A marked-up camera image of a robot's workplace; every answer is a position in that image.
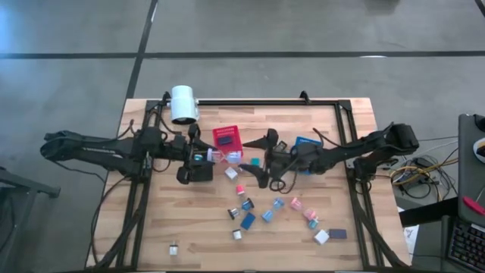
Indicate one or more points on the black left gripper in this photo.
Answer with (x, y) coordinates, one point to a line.
(178, 151)

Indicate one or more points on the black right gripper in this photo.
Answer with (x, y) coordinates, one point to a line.
(284, 163)

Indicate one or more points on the teal white USB charger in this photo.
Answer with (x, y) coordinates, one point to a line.
(313, 224)
(198, 157)

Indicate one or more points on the teal plastic box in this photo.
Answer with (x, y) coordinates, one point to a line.
(255, 162)

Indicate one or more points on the dark navy plastic box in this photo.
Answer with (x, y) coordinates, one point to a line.
(337, 234)
(225, 141)

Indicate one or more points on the white USB wall charger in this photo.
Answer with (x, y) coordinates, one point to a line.
(230, 173)
(321, 237)

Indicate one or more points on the pink capped hourglass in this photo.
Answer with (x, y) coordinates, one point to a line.
(296, 204)

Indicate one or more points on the blue plastic box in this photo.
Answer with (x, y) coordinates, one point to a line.
(248, 221)

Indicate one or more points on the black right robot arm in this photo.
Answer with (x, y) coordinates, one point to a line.
(352, 149)

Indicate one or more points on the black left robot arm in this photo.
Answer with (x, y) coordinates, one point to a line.
(94, 149)

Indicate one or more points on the black square case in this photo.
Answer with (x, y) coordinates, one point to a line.
(282, 146)

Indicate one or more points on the black plastic basket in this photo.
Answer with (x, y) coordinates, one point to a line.
(206, 177)

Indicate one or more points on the red plastic basket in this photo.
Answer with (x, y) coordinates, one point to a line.
(219, 132)

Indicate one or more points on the pink white USB charger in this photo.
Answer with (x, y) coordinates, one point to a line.
(240, 189)

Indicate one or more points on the blue plastic basket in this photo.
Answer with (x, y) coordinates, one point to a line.
(308, 141)

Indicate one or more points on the black capped hourglass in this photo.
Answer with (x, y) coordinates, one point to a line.
(247, 205)

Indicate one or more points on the white cylindrical lamp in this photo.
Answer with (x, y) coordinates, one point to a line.
(183, 102)

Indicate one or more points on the white black USB charger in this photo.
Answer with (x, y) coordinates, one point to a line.
(237, 234)
(173, 250)

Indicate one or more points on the white paper sheet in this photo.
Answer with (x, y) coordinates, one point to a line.
(412, 235)

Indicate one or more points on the grey metal stand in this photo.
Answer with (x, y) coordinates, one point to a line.
(22, 184)

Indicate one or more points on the dark grey desk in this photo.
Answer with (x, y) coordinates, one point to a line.
(468, 170)

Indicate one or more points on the white round patterned object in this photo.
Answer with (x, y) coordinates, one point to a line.
(480, 149)

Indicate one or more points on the black computer mouse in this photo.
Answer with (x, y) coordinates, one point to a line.
(481, 122)

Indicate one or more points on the black computer keyboard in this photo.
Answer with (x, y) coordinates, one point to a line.
(468, 246)

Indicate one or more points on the black frame clamp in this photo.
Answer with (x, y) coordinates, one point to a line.
(304, 96)
(165, 95)

